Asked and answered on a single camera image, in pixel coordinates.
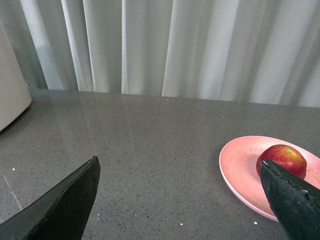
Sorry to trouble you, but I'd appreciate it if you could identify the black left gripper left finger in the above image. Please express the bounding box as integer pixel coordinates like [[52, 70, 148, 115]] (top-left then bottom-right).
[[0, 156, 101, 240]]

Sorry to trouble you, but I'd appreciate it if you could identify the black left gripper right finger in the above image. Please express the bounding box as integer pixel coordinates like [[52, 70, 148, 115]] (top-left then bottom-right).
[[260, 159, 320, 240]]

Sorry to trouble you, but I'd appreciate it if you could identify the red apple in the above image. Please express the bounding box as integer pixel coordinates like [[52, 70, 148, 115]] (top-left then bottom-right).
[[256, 144, 307, 180]]

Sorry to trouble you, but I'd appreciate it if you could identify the pink plate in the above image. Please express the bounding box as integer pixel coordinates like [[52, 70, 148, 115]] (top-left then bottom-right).
[[219, 135, 320, 222]]

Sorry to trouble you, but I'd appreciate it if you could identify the white cylindrical appliance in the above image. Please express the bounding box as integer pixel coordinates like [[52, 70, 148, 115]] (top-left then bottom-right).
[[0, 24, 32, 130]]

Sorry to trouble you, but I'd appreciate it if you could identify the white curtain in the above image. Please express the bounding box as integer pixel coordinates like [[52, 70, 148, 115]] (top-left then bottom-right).
[[0, 0, 320, 107]]

